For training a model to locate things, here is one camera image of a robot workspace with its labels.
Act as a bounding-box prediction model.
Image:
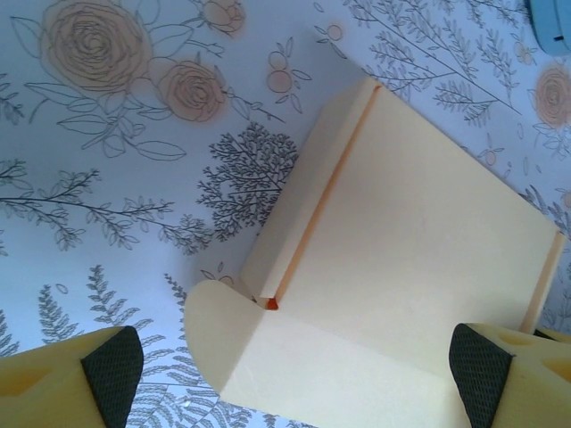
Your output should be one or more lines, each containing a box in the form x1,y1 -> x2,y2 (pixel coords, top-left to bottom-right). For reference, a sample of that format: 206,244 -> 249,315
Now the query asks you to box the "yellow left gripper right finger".
447,322 -> 571,428

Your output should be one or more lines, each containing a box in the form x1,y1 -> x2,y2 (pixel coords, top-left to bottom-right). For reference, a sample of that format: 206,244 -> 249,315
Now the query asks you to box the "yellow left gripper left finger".
0,325 -> 144,428

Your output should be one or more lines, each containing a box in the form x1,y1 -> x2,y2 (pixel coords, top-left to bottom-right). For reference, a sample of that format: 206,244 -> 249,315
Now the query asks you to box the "yellow paper box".
182,76 -> 567,428

